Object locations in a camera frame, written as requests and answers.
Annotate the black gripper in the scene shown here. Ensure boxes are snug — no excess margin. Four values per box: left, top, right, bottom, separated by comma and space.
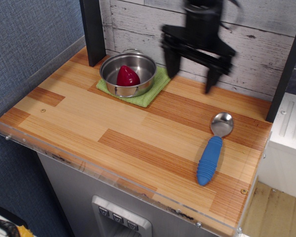
161, 0, 236, 94

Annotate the blue handled metal spoon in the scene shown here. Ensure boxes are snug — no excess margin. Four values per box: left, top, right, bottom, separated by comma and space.
196, 112, 234, 186

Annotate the green cloth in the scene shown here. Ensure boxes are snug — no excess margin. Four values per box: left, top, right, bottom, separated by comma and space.
96, 67, 171, 108

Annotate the steel pot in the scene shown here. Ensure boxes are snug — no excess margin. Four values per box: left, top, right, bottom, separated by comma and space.
100, 52, 157, 98

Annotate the red pepper toy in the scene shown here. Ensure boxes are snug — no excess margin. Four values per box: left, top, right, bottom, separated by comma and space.
116, 65, 140, 86

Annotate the clear acrylic guard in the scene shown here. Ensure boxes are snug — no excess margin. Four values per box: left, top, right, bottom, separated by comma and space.
0, 49, 271, 237

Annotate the white side cabinet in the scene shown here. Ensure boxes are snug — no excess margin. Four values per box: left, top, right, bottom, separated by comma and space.
257, 93, 296, 197

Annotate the grey toy fridge cabinet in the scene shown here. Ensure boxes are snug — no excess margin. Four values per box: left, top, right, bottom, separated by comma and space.
38, 154, 214, 237

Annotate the silver dispenser panel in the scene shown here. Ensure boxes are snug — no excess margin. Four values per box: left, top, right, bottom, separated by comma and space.
92, 195, 152, 237

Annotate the yellow tape object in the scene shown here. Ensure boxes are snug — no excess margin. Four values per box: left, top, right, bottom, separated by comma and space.
17, 226, 35, 237

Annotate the black right post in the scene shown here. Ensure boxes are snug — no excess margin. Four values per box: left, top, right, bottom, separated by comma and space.
265, 36, 296, 122

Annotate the black post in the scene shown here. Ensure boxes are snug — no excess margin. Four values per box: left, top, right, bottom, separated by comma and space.
265, 36, 296, 122
79, 0, 106, 67

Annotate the black left post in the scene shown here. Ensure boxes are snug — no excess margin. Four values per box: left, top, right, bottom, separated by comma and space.
79, 0, 106, 67

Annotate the black cable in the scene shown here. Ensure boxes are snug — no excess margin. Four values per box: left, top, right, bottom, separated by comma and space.
0, 216, 22, 237

